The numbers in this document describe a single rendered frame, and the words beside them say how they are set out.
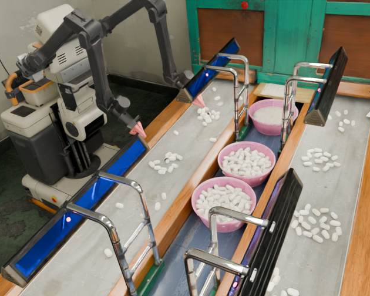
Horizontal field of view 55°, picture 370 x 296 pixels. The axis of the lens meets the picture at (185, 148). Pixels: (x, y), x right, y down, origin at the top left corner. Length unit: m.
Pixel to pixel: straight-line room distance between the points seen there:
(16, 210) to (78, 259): 1.56
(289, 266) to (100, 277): 0.66
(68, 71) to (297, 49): 1.27
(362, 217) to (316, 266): 0.28
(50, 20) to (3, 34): 1.58
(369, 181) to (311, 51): 0.84
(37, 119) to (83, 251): 1.07
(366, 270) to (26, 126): 1.85
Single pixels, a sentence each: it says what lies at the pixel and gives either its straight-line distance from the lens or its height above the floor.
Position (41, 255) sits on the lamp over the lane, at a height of 1.07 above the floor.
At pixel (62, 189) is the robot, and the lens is 2.50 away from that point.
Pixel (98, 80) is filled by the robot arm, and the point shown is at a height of 1.16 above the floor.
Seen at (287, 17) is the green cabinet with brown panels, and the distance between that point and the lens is 2.14.
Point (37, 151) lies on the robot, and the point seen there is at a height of 0.59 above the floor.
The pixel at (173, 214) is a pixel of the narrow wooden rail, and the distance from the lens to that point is 1.46.
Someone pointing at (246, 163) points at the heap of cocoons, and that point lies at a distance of 1.70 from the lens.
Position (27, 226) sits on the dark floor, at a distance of 2.79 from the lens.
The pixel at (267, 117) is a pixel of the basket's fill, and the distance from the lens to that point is 2.04.
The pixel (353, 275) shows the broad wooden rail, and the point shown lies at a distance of 1.33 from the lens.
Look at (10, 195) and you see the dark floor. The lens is 3.12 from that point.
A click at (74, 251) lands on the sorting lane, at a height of 0.74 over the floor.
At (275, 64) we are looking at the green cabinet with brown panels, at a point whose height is 0.90.
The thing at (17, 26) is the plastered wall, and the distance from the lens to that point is 3.55.
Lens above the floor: 1.83
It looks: 37 degrees down
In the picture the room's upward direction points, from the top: 7 degrees counter-clockwise
